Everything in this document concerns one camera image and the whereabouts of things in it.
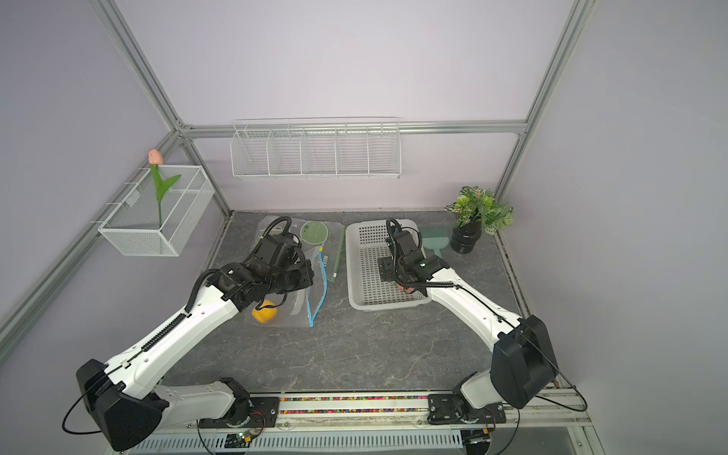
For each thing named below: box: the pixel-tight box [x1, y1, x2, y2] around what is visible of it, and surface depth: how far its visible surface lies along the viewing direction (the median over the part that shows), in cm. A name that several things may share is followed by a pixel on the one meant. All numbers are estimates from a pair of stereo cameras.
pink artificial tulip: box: [147, 148, 182, 232], surface depth 81 cm
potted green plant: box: [444, 185, 514, 255], surface depth 89 cm
